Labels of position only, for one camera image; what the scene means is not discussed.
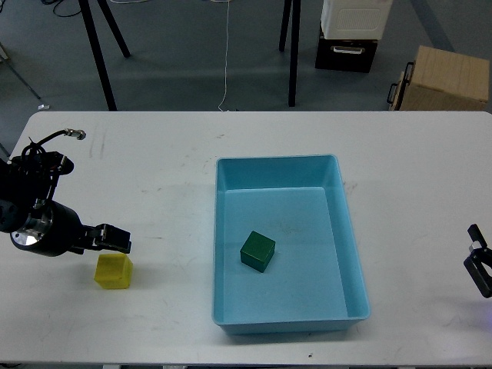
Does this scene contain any light blue plastic box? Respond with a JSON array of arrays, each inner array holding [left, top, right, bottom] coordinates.
[[212, 155, 371, 334]]

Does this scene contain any green block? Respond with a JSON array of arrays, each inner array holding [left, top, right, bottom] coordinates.
[[240, 231, 276, 273]]

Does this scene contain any black table leg pair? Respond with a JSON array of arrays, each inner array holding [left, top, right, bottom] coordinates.
[[78, 0, 131, 111], [278, 0, 301, 108]]

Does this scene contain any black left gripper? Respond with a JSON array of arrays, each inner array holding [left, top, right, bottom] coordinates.
[[10, 201, 131, 257]]

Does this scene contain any black case with handle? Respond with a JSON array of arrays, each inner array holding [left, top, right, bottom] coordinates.
[[314, 29, 378, 73]]

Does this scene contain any black table leg pair right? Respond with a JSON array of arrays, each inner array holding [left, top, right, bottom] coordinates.
[[278, 0, 301, 108]]

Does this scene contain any yellow block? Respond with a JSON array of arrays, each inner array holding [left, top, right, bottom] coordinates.
[[94, 254, 133, 290]]

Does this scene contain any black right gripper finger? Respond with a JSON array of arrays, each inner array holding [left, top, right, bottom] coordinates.
[[464, 224, 491, 298]]

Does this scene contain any black table leg pair left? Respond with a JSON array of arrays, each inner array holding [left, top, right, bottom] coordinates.
[[78, 0, 131, 111]]

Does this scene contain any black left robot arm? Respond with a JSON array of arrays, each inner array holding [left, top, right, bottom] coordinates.
[[1, 128, 131, 257]]

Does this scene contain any white hanging cord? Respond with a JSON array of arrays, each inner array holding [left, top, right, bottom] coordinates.
[[218, 0, 231, 112]]

